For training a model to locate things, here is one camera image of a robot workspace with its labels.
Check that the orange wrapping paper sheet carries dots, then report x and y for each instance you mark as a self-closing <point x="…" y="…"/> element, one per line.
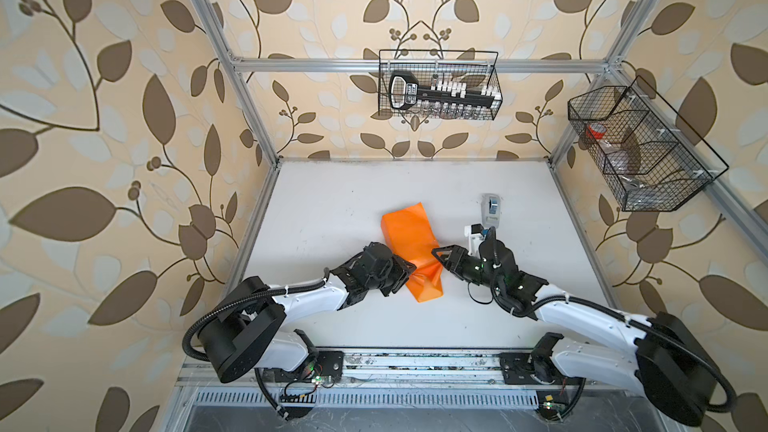
<point x="408" y="234"/>

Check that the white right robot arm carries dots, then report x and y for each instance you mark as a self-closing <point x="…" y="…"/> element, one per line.
<point x="655" y="357"/>

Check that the grey tape dispenser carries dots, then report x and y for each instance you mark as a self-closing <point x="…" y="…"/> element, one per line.
<point x="490" y="211"/>

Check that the black wire basket back wall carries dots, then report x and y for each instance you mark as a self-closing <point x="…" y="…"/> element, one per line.
<point x="473" y="67"/>

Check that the black wire basket right wall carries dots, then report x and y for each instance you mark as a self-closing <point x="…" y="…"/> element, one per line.
<point x="671" y="158"/>

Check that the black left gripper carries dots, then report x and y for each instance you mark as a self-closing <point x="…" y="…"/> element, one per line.
<point x="403" y="273"/>

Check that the red capped clear bottle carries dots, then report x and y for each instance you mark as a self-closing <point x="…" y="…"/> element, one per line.
<point x="613" y="159"/>

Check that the aluminium frame post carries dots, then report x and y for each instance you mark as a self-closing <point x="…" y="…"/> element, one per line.
<point x="216" y="37"/>

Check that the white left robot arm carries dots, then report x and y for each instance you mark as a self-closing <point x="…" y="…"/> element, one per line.
<point x="247" y="330"/>

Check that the black wire basket wall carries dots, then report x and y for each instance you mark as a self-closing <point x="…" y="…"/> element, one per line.
<point x="671" y="158"/>
<point x="473" y="67"/>

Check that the black white tool in basket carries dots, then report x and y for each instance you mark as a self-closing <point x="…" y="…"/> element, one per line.
<point x="435" y="94"/>

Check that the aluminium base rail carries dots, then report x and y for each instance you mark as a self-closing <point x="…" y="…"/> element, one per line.
<point x="425" y="369"/>

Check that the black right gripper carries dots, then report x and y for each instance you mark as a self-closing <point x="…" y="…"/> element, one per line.
<point x="456" y="252"/>

